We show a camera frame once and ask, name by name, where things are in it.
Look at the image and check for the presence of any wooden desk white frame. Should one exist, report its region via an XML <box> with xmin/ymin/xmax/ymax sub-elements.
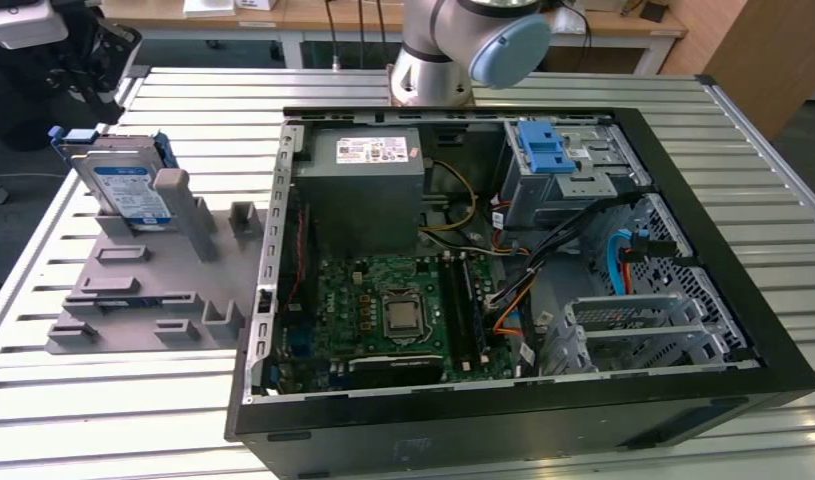
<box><xmin>72</xmin><ymin>0</ymin><xmax>689</xmax><ymax>76</ymax></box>

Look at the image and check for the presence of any small black desk device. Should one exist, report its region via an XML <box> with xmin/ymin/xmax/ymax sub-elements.
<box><xmin>637</xmin><ymin>0</ymin><xmax>670</xmax><ymax>24</ymax></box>

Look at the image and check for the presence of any blue plastic drive latch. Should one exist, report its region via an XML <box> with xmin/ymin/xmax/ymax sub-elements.
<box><xmin>515</xmin><ymin>121</ymin><xmax>575</xmax><ymax>175</ymax></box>

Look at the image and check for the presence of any black power connector wire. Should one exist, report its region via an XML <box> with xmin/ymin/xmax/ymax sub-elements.
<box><xmin>630</xmin><ymin>238</ymin><xmax>699</xmax><ymax>266</ymax></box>

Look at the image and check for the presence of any black empty RAM slot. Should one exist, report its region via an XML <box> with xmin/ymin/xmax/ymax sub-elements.
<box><xmin>439</xmin><ymin>253</ymin><xmax>477</xmax><ymax>370</ymax></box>

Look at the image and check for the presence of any grey power supply unit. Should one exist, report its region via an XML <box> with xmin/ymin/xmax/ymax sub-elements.
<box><xmin>292</xmin><ymin>125</ymin><xmax>427</xmax><ymax>256</ymax></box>

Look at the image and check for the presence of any thin black hanging cable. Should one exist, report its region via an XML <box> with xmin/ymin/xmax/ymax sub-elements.
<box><xmin>323</xmin><ymin>0</ymin><xmax>386</xmax><ymax>69</ymax></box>

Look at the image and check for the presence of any blue data wire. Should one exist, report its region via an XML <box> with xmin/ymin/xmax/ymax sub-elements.
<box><xmin>606</xmin><ymin>227</ymin><xmax>653</xmax><ymax>299</ymax></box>

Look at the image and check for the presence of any plain white box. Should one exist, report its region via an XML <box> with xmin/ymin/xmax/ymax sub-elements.
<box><xmin>183</xmin><ymin>0</ymin><xmax>236</xmax><ymax>19</ymax></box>

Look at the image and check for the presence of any black graphics card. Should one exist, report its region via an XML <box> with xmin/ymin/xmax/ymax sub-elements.
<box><xmin>344</xmin><ymin>353</ymin><xmax>446</xmax><ymax>389</ymax></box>

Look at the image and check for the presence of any black open PC case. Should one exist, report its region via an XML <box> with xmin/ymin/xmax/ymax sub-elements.
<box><xmin>223</xmin><ymin>105</ymin><xmax>815</xmax><ymax>480</ymax></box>

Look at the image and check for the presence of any black CPU socket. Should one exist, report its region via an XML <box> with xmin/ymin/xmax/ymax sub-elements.
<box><xmin>378</xmin><ymin>287</ymin><xmax>435</xmax><ymax>350</ymax></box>

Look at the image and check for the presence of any multicolour power wire bundle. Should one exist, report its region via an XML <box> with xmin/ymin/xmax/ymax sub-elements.
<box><xmin>419</xmin><ymin>227</ymin><xmax>535</xmax><ymax>259</ymax></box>

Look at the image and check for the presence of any grey optical drive cage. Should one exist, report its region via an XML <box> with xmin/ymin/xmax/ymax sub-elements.
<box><xmin>499</xmin><ymin>119</ymin><xmax>653</xmax><ymax>231</ymax></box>

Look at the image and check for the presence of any green motherboard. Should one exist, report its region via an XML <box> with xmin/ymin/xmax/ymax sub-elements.
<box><xmin>272</xmin><ymin>252</ymin><xmax>515</xmax><ymax>391</ymax></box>

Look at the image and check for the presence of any orange wire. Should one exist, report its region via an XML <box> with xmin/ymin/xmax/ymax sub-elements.
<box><xmin>493</xmin><ymin>309</ymin><xmax>523</xmax><ymax>337</ymax></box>

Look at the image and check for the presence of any black cable bundle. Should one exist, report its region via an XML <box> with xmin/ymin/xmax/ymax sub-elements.
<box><xmin>493</xmin><ymin>197</ymin><xmax>639</xmax><ymax>311</ymax></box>

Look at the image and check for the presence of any grey parts rack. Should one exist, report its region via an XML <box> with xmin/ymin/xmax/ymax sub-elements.
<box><xmin>44</xmin><ymin>168</ymin><xmax>270</xmax><ymax>356</ymax></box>

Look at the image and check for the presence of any silver disk bay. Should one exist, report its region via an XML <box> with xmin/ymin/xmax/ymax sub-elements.
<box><xmin>539</xmin><ymin>292</ymin><xmax>762</xmax><ymax>376</ymax></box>

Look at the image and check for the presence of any hard disk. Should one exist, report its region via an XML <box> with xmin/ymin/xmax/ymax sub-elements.
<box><xmin>48</xmin><ymin>127</ymin><xmax>182</xmax><ymax>232</ymax></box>

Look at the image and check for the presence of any silver CPU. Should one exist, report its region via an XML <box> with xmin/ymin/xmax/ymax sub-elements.
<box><xmin>386</xmin><ymin>302</ymin><xmax>423</xmax><ymax>335</ymax></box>

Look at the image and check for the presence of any wooden cabinet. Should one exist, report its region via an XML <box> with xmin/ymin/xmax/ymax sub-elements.
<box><xmin>659</xmin><ymin>0</ymin><xmax>815</xmax><ymax>141</ymax></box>

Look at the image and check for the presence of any yellow wire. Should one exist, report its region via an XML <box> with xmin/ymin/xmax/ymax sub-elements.
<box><xmin>423</xmin><ymin>159</ymin><xmax>479</xmax><ymax>234</ymax></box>

